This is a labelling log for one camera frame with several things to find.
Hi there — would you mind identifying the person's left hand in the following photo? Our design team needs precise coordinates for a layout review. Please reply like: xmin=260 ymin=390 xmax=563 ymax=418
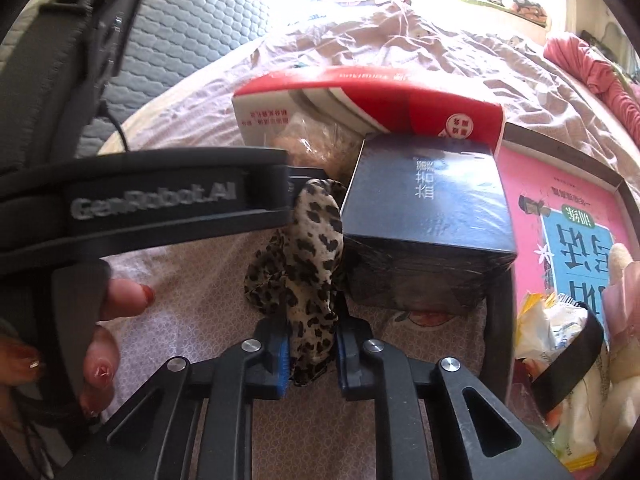
xmin=0 ymin=280 xmax=156 ymax=417

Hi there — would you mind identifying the lilac printed quilt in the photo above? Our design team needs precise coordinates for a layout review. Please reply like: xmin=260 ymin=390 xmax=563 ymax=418
xmin=100 ymin=0 xmax=640 ymax=480

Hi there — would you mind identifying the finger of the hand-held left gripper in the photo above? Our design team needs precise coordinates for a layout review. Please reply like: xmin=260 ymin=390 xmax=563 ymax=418
xmin=287 ymin=167 xmax=311 ymax=211

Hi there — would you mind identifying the pink quilt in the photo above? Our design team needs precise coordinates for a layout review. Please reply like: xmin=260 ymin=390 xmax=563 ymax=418
xmin=542 ymin=32 xmax=640 ymax=146

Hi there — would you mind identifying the black box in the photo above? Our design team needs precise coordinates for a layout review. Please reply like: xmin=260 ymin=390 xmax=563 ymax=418
xmin=342 ymin=132 xmax=518 ymax=316

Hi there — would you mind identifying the black band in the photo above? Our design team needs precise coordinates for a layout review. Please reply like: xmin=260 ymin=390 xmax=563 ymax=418
xmin=530 ymin=310 xmax=606 ymax=413

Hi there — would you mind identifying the beige bed sheet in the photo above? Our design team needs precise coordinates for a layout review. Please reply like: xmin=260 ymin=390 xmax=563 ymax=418
xmin=100 ymin=35 xmax=271 ymax=161

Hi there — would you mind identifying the yellow white packet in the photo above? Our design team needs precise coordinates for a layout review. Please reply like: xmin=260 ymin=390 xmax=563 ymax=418
xmin=515 ymin=292 xmax=591 ymax=361

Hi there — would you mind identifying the grey quilted headboard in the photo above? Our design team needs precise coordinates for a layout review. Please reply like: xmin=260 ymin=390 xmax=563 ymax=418
xmin=85 ymin=0 xmax=281 ymax=151

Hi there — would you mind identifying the red and white tissue box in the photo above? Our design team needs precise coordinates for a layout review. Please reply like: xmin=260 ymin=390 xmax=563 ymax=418
xmin=232 ymin=65 xmax=506 ymax=161

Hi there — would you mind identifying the black cable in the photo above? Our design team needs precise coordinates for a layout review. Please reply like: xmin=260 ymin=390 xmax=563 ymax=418
xmin=99 ymin=101 xmax=131 ymax=153

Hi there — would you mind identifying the leopard print cloth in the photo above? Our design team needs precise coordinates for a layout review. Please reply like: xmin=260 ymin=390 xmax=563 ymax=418
xmin=242 ymin=177 xmax=348 ymax=386

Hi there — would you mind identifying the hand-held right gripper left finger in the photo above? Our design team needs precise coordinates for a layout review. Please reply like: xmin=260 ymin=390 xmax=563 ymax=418
xmin=65 ymin=317 xmax=291 ymax=480

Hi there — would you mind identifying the pink book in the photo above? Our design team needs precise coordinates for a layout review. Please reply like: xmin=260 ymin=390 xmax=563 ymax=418
xmin=500 ymin=145 xmax=636 ymax=351

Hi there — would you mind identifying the patterned pillow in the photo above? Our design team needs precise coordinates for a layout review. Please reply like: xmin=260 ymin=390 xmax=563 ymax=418
xmin=500 ymin=0 xmax=548 ymax=23

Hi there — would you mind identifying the cream teddy bear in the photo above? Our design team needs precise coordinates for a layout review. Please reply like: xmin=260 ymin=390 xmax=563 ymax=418
xmin=595 ymin=242 xmax=640 ymax=456

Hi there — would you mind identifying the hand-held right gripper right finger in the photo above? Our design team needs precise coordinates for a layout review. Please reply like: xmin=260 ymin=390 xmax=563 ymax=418
xmin=336 ymin=317 xmax=573 ymax=480

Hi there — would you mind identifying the peach towel pack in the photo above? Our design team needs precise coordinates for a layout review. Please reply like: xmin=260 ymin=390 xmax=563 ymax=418
xmin=277 ymin=115 xmax=366 ymax=181

